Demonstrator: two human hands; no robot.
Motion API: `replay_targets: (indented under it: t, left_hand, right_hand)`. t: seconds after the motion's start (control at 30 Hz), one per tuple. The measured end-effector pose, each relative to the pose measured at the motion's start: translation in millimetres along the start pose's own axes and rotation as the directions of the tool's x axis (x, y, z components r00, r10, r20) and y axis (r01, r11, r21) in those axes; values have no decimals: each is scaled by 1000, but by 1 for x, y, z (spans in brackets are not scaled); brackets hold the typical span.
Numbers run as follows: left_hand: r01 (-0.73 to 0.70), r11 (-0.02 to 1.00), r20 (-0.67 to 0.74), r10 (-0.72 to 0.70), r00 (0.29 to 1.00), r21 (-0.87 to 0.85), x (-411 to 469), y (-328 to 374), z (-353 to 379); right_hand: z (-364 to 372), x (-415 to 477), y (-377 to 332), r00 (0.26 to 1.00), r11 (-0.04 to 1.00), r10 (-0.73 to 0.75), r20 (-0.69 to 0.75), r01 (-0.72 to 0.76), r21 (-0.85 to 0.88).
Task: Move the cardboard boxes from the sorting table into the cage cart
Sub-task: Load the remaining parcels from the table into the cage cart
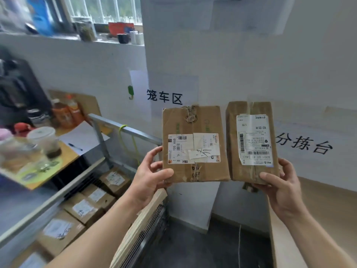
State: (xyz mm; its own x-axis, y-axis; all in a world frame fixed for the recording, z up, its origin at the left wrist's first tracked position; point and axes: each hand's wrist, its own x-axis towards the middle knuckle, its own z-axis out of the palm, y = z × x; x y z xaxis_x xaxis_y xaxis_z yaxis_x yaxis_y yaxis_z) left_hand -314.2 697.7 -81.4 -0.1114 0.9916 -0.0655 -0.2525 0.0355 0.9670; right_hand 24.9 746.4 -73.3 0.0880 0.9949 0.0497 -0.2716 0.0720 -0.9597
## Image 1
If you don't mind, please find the blue detergent bottle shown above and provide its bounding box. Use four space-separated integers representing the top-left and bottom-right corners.
33 0 55 36

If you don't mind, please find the dark lid glass jar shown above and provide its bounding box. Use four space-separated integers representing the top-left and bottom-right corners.
74 20 97 42

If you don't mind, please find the white lid drink cup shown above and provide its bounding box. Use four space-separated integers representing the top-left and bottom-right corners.
27 126 62 159

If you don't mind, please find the white paper sheet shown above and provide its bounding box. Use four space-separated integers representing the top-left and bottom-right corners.
58 121 111 157

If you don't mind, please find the brown tea bottle white cap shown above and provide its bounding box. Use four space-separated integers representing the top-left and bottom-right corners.
51 99 74 129

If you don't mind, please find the wall sign with black characters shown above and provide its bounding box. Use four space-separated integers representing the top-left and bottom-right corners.
129 70 200 123

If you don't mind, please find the clear glass jar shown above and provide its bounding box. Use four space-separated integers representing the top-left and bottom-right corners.
0 136 42 172

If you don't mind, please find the grey wall socket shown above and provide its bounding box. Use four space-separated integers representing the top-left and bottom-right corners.
242 181 259 194

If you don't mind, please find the person's right hand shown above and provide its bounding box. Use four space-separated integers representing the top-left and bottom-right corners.
252 157 304 224

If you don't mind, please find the pink lid clear tumbler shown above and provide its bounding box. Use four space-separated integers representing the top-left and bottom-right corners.
0 128 15 143

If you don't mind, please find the yellow-green round sticker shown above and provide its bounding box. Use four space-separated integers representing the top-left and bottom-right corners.
11 159 61 183

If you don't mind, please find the box with string knot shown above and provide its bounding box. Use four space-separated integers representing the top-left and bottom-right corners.
162 105 231 184

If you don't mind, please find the long label small cardboard box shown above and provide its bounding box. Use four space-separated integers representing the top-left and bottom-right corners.
225 101 280 185

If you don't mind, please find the black lid steel flask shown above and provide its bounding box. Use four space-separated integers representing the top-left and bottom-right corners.
27 108 51 128

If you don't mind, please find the small yellow table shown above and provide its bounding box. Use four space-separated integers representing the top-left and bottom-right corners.
0 139 81 191

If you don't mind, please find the white small bottle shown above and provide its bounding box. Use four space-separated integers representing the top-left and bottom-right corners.
129 31 144 45

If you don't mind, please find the red lid bottle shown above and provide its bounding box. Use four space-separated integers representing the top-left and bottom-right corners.
14 122 36 136

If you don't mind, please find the black water dispenser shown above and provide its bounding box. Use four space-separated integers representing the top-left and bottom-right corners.
0 47 53 127

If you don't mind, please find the metal wire cage cart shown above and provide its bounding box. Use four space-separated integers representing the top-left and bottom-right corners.
0 114 169 268

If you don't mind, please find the yellow-green rope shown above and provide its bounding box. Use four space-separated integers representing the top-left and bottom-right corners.
118 124 141 166

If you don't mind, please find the orange drink bottle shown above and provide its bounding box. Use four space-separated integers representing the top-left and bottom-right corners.
65 94 85 125

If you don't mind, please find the person's left forearm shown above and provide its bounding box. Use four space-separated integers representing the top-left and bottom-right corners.
44 192 140 268

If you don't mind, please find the aluminium-framed window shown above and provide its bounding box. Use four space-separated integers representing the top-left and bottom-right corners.
58 0 143 27

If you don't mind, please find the red box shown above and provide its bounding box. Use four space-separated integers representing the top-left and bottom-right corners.
108 22 135 35

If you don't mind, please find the person's left hand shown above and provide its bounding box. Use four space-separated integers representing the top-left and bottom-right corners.
131 146 175 210

